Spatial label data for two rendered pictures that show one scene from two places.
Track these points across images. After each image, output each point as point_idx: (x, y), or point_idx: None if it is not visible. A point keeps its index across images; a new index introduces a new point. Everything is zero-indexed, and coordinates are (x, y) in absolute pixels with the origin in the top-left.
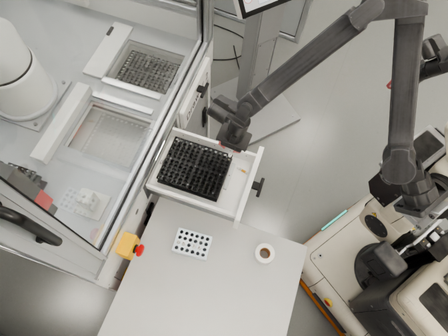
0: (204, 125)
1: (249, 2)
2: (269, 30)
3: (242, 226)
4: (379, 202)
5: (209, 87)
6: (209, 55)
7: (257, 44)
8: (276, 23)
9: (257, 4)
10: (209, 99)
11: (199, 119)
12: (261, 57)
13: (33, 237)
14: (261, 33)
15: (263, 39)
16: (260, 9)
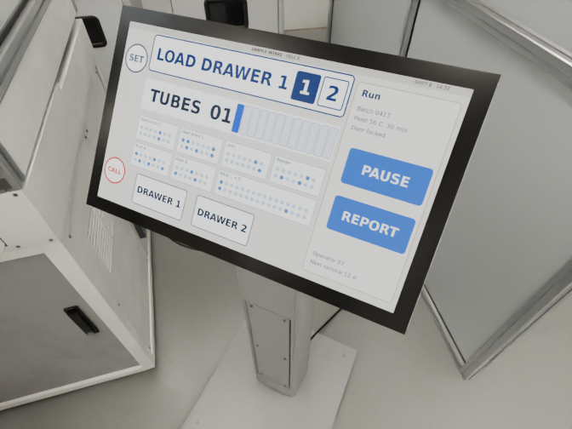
0: (87, 332)
1: (113, 181)
2: (262, 292)
3: None
4: None
5: (77, 282)
6: (6, 217)
7: (243, 298)
8: (278, 291)
9: (128, 198)
10: (100, 303)
11: (43, 312)
12: (261, 328)
13: None
14: (243, 283)
15: (253, 297)
16: (128, 214)
